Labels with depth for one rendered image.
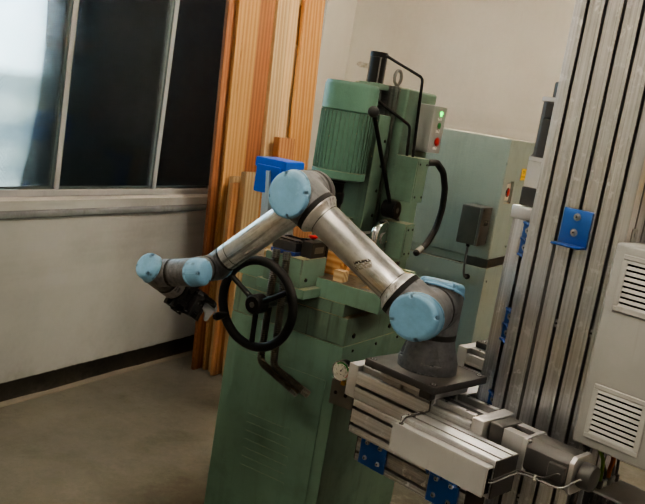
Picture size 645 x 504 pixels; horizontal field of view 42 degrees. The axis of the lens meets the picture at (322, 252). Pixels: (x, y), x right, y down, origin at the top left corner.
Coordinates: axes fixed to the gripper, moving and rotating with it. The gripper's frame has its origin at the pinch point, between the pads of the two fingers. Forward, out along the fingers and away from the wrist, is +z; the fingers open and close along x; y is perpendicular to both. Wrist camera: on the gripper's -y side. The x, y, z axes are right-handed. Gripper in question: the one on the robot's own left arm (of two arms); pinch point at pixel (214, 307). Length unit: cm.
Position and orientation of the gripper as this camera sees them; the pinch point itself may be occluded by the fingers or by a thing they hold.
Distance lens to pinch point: 253.3
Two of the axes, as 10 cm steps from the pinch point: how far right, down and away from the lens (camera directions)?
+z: 3.9, 4.3, 8.1
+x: 8.3, 2.3, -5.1
